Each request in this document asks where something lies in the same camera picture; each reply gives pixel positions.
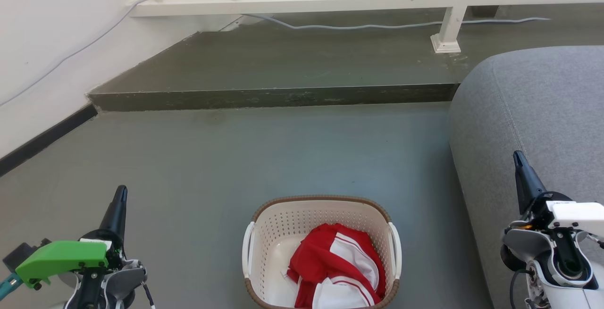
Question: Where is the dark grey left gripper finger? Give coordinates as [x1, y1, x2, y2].
[97, 185, 128, 246]

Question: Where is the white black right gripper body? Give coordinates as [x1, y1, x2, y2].
[519, 191, 604, 240]

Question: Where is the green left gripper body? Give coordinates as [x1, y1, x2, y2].
[15, 230, 126, 290]

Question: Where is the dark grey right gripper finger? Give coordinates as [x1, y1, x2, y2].
[513, 150, 548, 216]

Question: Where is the beige perforated plastic laundry basket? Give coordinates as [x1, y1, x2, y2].
[242, 195, 403, 309]

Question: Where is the grey fabric sofa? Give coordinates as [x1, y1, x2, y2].
[448, 46, 604, 309]

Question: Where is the black baseboard strip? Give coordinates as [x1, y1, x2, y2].
[0, 103, 99, 177]

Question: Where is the red and white garment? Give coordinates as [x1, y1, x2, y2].
[286, 223, 387, 309]

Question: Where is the white wooden railing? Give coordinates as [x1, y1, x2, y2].
[129, 0, 604, 55]

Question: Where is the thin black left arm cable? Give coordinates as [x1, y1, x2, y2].
[142, 282, 156, 309]

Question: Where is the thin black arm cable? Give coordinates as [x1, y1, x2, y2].
[509, 268, 531, 309]
[142, 282, 156, 309]

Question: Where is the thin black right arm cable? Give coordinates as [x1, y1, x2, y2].
[509, 268, 531, 309]

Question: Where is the thin white wall cable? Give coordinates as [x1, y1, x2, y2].
[0, 0, 157, 108]

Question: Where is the grey cable on floor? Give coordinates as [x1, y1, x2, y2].
[243, 13, 552, 31]

